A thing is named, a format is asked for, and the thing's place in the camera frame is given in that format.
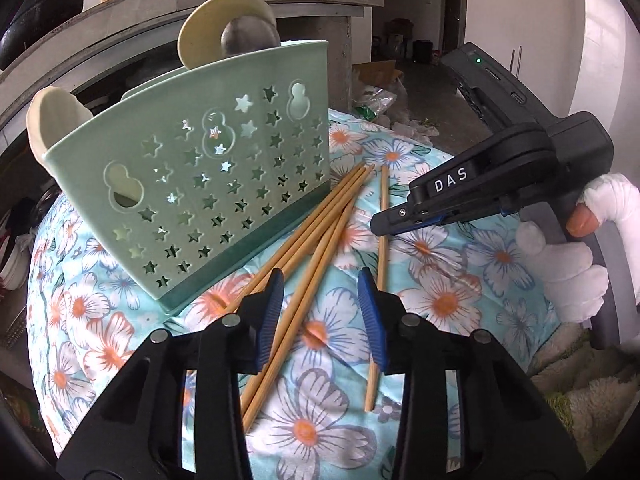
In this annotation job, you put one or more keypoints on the black bin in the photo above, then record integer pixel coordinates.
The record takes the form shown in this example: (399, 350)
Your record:
(422, 52)

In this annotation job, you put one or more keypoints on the doorway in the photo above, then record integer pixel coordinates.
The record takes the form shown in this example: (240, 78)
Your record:
(452, 10)

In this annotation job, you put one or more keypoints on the small brown box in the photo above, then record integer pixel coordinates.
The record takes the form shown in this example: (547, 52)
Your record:
(396, 35)

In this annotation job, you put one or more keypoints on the white rice sack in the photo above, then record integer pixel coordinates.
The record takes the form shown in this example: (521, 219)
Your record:
(375, 102)

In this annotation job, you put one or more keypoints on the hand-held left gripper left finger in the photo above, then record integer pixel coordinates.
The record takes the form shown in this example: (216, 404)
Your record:
(270, 320)

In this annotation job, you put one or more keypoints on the fuzzy beige cloth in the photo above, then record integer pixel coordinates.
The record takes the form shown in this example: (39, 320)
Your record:
(590, 400)

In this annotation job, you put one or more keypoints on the white soup spoon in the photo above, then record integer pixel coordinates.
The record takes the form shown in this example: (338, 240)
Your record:
(200, 35)
(50, 115)

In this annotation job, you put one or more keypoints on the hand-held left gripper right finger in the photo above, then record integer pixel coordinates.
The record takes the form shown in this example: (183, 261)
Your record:
(372, 320)

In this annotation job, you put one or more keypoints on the green plastic utensil holder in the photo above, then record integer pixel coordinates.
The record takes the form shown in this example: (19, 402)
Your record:
(200, 210)

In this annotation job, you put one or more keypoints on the floral blue blanket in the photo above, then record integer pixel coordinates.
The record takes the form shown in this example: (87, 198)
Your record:
(450, 285)

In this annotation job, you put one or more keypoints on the cardboard box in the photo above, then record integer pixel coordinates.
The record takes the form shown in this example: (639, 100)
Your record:
(377, 71)

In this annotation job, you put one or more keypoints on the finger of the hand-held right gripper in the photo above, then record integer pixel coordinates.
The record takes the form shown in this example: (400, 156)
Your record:
(395, 220)

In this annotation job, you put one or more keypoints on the crumpled white plastic bag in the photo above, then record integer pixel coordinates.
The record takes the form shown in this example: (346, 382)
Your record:
(415, 129)

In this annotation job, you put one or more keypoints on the person's right hand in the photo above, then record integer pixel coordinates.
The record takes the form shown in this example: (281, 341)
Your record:
(565, 275)

